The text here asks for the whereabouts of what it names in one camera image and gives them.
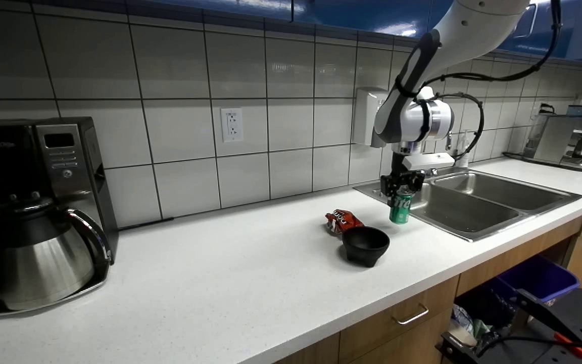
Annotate black bowl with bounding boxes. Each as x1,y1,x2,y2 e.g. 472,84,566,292
341,224,392,266

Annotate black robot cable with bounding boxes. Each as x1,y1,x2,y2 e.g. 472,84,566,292
431,0,563,164

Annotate wooden lower cabinets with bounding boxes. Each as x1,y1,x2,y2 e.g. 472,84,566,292
272,200,582,364

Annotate black bin with trash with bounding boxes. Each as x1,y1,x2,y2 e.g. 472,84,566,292
451,280,518,348

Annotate black stand with orange clamp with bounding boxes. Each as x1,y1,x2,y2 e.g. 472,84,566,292
439,287,582,364

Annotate clear soap bottle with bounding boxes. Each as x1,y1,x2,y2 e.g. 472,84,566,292
454,140,475,170

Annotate blue plastic bin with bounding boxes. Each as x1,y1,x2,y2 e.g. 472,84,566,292
496,259,581,308

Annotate orange red snack bag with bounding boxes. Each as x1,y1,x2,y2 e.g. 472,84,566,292
324,209,366,238

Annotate white wall soap dispenser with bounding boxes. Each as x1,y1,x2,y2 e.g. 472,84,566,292
351,88,392,149

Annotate stainless steel double sink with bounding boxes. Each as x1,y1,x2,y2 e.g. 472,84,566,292
357,167,582,242

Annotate silver espresso machine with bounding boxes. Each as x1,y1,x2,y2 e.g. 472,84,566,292
505,100,582,174

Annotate metal drawer handle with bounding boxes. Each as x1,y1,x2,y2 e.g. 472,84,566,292
397,305,432,327

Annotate black coffee maker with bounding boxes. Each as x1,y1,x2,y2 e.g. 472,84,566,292
0,116,121,320

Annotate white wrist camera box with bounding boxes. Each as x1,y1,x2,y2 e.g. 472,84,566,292
401,149,456,174

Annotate white wall power outlet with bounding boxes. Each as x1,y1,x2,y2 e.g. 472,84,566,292
221,107,246,143

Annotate steel coffee carafe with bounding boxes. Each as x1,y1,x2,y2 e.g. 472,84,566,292
0,194,113,314

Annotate blue upper cabinets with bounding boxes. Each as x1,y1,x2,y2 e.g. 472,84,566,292
35,0,582,69

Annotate green soda can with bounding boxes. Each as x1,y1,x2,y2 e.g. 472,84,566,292
389,190,416,226

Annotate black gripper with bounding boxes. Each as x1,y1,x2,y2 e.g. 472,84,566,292
377,167,428,207

